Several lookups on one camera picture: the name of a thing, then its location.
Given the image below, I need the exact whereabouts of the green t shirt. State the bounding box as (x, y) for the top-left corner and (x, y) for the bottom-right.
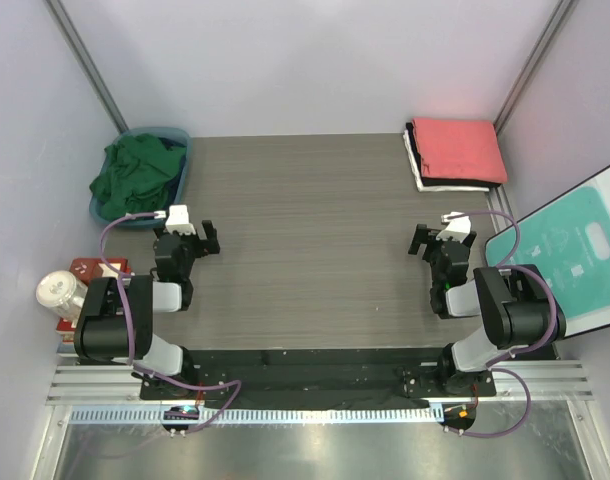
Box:
(89, 133), (187, 222)

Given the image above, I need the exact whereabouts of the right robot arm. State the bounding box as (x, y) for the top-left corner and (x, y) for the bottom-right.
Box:
(405, 224), (566, 397)

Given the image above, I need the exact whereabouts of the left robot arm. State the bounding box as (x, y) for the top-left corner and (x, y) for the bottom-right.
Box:
(74, 220), (220, 399)

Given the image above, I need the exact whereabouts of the stack of red books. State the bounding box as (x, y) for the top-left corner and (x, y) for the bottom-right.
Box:
(56, 257), (131, 358)

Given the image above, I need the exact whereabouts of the blue plastic basket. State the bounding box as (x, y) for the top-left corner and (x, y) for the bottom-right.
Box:
(88, 126), (194, 230)

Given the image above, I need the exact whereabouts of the folded red t shirt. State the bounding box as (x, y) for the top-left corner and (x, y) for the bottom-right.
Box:
(411, 117), (508, 185)

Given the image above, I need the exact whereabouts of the clear plastic jar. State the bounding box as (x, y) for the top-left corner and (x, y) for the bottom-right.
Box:
(36, 270), (88, 324)

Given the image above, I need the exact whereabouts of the teal folding board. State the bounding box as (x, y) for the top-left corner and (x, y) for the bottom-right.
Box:
(510, 166), (610, 337)

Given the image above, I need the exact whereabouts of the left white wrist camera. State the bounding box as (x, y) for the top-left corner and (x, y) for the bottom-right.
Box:
(165, 205), (196, 236)

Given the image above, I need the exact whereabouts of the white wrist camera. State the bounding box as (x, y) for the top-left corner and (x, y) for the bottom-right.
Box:
(436, 212), (471, 243)
(165, 205), (196, 236)

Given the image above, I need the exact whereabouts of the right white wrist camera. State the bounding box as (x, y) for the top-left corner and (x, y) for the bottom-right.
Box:
(436, 212), (471, 243)

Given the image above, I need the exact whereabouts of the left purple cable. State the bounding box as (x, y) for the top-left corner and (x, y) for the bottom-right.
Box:
(99, 211), (242, 435)

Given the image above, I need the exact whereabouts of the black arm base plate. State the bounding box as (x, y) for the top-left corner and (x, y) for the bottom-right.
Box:
(173, 348), (496, 402)

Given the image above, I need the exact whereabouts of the aluminium rail frame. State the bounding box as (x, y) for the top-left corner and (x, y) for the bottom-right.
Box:
(46, 360), (594, 406)

